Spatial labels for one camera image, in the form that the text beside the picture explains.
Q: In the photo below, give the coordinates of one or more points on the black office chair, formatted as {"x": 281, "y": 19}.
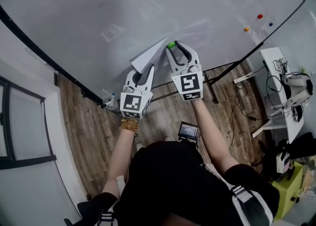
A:
{"x": 86, "y": 210}

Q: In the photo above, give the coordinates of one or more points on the green box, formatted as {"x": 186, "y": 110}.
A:
{"x": 286, "y": 190}

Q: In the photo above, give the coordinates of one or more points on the person's left forearm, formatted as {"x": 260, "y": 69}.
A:
{"x": 118, "y": 161}

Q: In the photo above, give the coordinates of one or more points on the black-framed whiteboard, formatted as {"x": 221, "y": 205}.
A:
{"x": 86, "y": 10}

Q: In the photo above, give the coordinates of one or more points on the small green plant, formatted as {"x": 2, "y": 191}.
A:
{"x": 303, "y": 70}

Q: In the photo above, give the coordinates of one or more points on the blue-capped marker pen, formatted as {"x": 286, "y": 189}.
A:
{"x": 113, "y": 98}

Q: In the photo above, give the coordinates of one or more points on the person's shoe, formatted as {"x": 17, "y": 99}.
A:
{"x": 168, "y": 139}
{"x": 140, "y": 146}

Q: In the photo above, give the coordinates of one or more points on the person's black clothing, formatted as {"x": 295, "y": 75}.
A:
{"x": 172, "y": 183}

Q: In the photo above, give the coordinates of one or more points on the red magnet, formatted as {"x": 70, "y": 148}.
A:
{"x": 260, "y": 16}

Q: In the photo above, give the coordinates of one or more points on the white headset device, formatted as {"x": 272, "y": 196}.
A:
{"x": 297, "y": 89}

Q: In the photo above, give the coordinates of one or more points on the person's left shoe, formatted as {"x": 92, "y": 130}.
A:
{"x": 140, "y": 146}

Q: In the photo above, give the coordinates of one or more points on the black bag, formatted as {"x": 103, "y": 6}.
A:
{"x": 303, "y": 146}

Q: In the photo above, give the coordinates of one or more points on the person's right shoe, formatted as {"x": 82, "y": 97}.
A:
{"x": 168, "y": 139}

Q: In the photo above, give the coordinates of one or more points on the orange magnet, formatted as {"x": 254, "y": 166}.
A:
{"x": 246, "y": 29}

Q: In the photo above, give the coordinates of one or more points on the black window frame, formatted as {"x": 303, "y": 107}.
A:
{"x": 11, "y": 126}

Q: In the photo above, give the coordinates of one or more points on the white carton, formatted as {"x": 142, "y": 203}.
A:
{"x": 282, "y": 162}

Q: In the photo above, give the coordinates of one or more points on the white paper sheet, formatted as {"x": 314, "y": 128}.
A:
{"x": 195, "y": 32}

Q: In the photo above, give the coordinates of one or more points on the green magnet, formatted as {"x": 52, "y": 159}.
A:
{"x": 171, "y": 45}

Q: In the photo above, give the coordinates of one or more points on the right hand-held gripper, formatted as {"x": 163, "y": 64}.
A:
{"x": 188, "y": 84}

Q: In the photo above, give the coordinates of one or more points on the white desk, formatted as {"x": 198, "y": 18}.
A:
{"x": 271, "y": 57}

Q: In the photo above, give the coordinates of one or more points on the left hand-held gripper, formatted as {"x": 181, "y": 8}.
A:
{"x": 134, "y": 104}

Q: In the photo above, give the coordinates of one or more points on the person's right forearm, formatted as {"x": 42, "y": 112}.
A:
{"x": 212, "y": 136}

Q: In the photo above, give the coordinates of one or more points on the small black screen device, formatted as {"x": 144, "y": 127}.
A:
{"x": 188, "y": 131}

